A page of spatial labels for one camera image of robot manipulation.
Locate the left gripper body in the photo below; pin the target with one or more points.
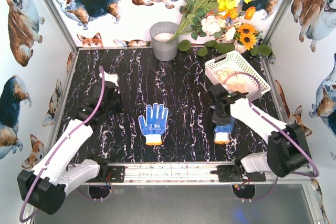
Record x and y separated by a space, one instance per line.
118 96

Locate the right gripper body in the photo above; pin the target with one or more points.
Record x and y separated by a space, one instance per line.
220 115

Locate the blue dotted glove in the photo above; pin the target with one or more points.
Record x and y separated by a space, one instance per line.
222 132
153 124

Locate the cream rubber glove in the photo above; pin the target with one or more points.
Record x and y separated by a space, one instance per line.
234 80

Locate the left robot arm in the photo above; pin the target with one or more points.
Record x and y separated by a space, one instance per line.
48 183

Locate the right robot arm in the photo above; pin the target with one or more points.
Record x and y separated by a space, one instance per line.
287 148

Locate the white plastic storage basket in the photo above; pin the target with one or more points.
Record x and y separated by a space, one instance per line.
236 61

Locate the grey metal bucket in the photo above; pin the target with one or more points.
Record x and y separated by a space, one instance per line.
164 42

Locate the artificial flower bouquet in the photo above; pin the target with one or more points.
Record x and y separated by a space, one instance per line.
226 21

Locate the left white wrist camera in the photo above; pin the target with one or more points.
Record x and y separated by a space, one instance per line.
110 80

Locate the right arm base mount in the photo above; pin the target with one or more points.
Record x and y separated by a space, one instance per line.
233 173

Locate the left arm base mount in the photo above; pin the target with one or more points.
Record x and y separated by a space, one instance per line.
109 173

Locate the aluminium front rail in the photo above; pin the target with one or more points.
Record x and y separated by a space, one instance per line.
146 173

